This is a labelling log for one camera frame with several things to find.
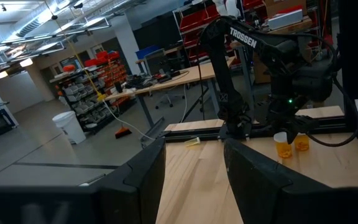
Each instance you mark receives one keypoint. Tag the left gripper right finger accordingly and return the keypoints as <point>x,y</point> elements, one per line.
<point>253,186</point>

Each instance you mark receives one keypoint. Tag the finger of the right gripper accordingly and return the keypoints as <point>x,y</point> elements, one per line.
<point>291,135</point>

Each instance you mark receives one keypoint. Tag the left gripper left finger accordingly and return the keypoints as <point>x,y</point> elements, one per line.
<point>135,186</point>

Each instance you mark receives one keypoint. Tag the orange vial white cap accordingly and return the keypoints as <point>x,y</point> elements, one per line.
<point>283,147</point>
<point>302,143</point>

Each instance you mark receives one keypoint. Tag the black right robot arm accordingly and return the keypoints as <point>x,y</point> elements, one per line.
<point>222,62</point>

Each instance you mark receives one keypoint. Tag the storage shelf red bins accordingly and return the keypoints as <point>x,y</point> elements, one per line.
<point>82,93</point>

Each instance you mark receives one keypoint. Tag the orange broom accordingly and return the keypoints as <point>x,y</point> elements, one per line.
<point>123,133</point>

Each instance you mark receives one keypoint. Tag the yellow vial white cap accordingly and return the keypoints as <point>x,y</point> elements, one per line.
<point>193,142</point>

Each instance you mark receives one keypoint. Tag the white trash bin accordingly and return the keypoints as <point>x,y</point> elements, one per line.
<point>70,127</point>

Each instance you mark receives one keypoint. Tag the long wooden work table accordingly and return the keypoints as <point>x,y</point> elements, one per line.
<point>194,73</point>

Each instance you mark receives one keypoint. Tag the office chair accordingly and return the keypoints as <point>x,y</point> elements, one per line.
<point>166,97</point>

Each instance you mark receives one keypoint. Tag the white box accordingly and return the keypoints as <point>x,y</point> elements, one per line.
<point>286,18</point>

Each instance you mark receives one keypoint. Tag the tall red bin rack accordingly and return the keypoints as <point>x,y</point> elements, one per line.
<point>197,21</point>

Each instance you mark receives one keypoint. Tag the blue storage bin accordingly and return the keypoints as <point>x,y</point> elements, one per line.
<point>148,51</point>

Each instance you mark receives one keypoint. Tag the black gantry post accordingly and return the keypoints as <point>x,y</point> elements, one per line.
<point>351,46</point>

